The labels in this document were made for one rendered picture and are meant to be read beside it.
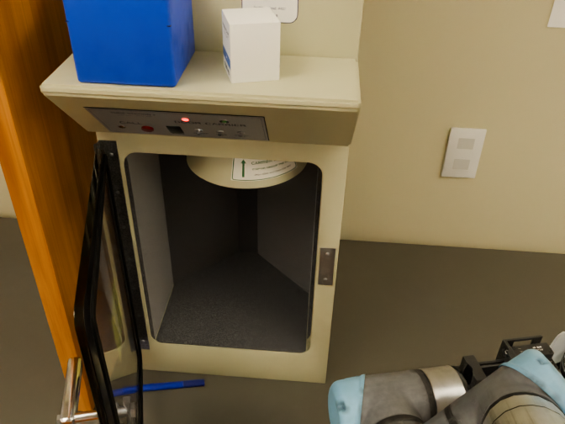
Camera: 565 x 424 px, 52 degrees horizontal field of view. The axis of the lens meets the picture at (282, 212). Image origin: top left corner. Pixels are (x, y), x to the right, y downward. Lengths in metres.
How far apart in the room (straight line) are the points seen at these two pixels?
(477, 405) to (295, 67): 0.39
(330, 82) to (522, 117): 0.69
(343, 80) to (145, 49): 0.20
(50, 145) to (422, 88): 0.70
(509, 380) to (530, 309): 0.66
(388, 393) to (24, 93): 0.53
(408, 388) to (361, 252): 0.63
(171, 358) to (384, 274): 0.48
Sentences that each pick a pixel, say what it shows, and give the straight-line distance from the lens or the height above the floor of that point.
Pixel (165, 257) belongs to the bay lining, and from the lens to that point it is 1.02.
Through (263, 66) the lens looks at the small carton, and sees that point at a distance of 0.61.
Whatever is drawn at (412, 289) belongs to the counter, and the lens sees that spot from 1.22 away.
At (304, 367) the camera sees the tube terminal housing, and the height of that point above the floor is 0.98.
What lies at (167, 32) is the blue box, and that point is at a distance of 0.58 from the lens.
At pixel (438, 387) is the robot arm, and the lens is 0.71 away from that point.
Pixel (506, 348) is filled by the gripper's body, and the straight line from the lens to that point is 0.77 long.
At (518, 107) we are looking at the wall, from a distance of 1.24.
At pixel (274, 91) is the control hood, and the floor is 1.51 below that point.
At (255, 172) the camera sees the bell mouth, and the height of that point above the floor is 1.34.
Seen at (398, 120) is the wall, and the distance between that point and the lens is 1.21.
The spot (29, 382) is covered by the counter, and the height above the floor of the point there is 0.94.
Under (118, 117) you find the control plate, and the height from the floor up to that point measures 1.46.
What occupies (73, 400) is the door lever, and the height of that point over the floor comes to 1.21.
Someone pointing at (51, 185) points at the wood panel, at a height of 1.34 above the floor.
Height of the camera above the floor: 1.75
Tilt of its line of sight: 36 degrees down
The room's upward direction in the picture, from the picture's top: 2 degrees clockwise
